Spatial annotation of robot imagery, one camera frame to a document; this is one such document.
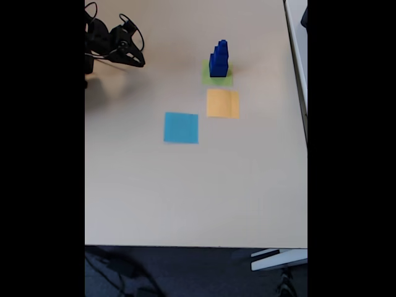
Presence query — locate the large blue cube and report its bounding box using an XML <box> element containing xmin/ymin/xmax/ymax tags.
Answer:
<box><xmin>209</xmin><ymin>53</ymin><xmax>230</xmax><ymax>79</ymax></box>

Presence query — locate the short looped wrist cable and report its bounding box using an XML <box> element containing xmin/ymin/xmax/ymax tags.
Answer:
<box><xmin>85</xmin><ymin>46</ymin><xmax>121</xmax><ymax>59</ymax></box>

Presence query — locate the orange paper square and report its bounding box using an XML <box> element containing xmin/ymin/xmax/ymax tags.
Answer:
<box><xmin>205</xmin><ymin>88</ymin><xmax>241</xmax><ymax>119</ymax></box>

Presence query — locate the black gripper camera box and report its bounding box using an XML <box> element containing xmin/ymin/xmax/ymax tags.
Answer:
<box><xmin>122</xmin><ymin>20</ymin><xmax>139</xmax><ymax>35</ymax></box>

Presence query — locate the thick black floor cable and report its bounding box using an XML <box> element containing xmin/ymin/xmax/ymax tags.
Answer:
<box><xmin>85</xmin><ymin>247</ymin><xmax>161</xmax><ymax>297</ymax></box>

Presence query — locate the green paper square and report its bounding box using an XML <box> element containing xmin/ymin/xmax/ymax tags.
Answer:
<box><xmin>201</xmin><ymin>59</ymin><xmax>234</xmax><ymax>87</ymax></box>

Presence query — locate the white table foot bar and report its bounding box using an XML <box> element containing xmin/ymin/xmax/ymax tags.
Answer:
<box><xmin>250</xmin><ymin>248</ymin><xmax>308</xmax><ymax>272</ymax></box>

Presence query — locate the medium blue cube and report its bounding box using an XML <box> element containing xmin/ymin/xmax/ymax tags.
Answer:
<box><xmin>213</xmin><ymin>46</ymin><xmax>230</xmax><ymax>68</ymax></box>

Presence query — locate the light blue paper square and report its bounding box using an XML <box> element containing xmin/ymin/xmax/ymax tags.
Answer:
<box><xmin>163</xmin><ymin>111</ymin><xmax>199</xmax><ymax>145</ymax></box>

